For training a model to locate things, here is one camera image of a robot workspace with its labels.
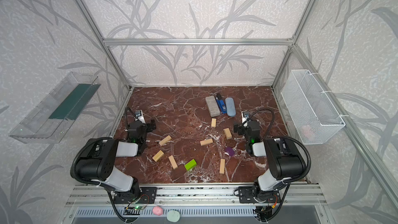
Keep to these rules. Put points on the white wire basket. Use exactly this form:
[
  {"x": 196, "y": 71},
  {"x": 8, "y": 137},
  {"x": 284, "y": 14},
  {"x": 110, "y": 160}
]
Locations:
[{"x": 309, "y": 104}]

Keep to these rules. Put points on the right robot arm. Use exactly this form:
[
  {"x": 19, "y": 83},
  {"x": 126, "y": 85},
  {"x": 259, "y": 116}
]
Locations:
[{"x": 288, "y": 160}]

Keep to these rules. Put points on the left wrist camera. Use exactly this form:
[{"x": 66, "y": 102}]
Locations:
[{"x": 138, "y": 115}]

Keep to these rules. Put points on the purple block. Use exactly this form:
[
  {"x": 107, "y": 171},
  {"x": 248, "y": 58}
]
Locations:
[{"x": 229, "y": 151}]

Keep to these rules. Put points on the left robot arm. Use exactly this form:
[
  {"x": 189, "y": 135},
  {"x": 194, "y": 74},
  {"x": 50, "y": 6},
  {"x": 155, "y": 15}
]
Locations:
[{"x": 95, "y": 162}]

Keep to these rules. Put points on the green block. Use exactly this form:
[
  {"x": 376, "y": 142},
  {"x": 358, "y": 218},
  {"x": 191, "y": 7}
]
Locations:
[{"x": 190, "y": 165}]

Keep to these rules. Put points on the pink putty blob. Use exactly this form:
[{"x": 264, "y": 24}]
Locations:
[{"x": 158, "y": 211}]

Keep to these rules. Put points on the pink object in basket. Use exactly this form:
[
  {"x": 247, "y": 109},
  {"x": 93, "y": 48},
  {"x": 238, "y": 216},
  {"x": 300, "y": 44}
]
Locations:
[{"x": 308, "y": 132}]

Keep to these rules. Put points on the aluminium mounting rail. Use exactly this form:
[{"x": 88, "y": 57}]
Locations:
[{"x": 202, "y": 194}]

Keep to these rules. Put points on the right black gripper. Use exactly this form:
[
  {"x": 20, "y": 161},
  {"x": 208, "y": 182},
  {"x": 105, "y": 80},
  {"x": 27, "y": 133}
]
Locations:
[{"x": 245, "y": 127}]

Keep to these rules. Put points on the light blue glasses case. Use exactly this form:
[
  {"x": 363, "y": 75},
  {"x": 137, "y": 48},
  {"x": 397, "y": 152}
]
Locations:
[{"x": 230, "y": 106}]

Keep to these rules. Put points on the pale green putty blob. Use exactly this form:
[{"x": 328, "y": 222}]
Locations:
[{"x": 173, "y": 216}]

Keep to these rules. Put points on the clear plastic wall tray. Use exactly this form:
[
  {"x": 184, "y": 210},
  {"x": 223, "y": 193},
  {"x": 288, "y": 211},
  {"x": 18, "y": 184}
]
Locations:
[{"x": 51, "y": 119}]

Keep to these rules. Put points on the grey glasses case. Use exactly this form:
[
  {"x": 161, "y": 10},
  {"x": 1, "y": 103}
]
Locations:
[{"x": 212, "y": 105}]

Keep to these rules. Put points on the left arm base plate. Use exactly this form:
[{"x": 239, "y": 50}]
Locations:
[{"x": 146, "y": 195}]

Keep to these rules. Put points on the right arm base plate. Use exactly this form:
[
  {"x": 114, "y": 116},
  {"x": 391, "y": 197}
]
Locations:
[{"x": 253, "y": 194}]

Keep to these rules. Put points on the ribbed wood block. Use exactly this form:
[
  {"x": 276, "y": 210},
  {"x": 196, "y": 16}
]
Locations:
[{"x": 213, "y": 122}]

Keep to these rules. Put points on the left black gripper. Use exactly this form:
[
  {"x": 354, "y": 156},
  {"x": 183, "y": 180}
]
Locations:
[{"x": 144, "y": 125}]

